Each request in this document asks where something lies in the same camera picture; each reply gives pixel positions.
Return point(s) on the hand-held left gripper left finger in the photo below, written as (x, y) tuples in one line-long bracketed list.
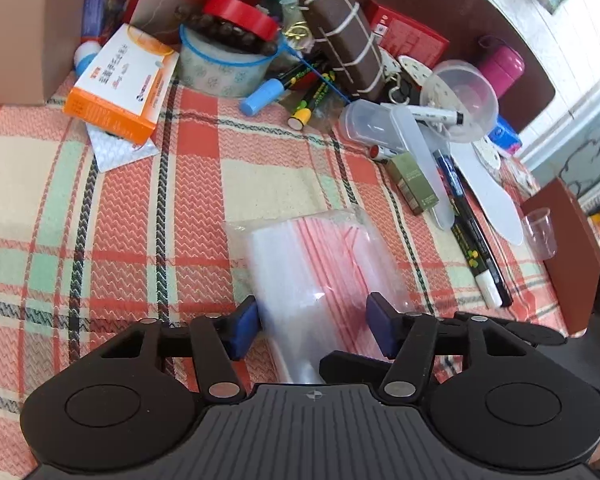
[(242, 327)]

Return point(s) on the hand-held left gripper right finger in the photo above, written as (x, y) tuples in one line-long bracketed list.
[(382, 327)]

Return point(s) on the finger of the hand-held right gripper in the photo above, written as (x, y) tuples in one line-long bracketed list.
[(355, 362), (540, 335)]

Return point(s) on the pack of zip bags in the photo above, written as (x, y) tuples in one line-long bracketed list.
[(310, 270)]

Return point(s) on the translucent toothbrush case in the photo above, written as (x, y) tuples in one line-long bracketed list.
[(420, 165)]

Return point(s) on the orange white medicine box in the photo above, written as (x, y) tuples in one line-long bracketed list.
[(120, 85)]

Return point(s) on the tan cardboard box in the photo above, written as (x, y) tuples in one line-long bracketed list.
[(25, 25)]

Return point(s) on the black chalk marker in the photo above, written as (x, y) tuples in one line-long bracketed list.
[(495, 260)]

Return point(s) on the black marker white tip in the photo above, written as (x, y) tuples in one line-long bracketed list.
[(480, 260)]

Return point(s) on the small clear plastic cup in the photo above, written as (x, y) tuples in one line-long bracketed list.
[(540, 232)]

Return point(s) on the plain white insole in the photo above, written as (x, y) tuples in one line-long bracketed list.
[(495, 200)]

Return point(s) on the small olive green box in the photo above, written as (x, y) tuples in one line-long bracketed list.
[(412, 185)]

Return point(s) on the plaid tablecloth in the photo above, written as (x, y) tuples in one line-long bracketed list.
[(130, 220)]

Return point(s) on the red marker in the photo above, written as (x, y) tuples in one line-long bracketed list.
[(385, 151)]

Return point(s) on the blue tissue pack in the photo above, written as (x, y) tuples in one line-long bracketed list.
[(505, 137)]

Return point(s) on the clear plastic case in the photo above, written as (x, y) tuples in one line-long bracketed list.
[(365, 122)]

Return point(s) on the silver blister pack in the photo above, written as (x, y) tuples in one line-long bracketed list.
[(115, 152)]

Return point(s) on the white marker black cap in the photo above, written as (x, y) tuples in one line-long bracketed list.
[(432, 114)]

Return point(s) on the marker with light blue cap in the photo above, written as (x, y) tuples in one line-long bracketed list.
[(265, 94)]

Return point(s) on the black marker yellow tip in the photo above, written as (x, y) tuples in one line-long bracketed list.
[(310, 102)]

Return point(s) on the clear measuring cup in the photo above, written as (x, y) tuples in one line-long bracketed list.
[(467, 90)]

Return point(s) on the patterned clear tape roll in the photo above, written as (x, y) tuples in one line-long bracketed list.
[(215, 72)]

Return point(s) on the dotted white insole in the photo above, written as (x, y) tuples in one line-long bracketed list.
[(410, 67)]

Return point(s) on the pink thermos bottle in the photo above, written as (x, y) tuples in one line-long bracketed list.
[(502, 67)]

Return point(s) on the red cardboard box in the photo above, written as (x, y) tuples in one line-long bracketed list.
[(410, 35)]

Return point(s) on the brown checked pouch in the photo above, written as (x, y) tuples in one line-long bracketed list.
[(345, 35)]

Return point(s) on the white and blue bottle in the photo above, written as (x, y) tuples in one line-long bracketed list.
[(87, 57)]

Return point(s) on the red tape roll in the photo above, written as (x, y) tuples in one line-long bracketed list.
[(240, 12)]

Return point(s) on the red tray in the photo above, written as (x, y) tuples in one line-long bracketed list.
[(160, 0)]

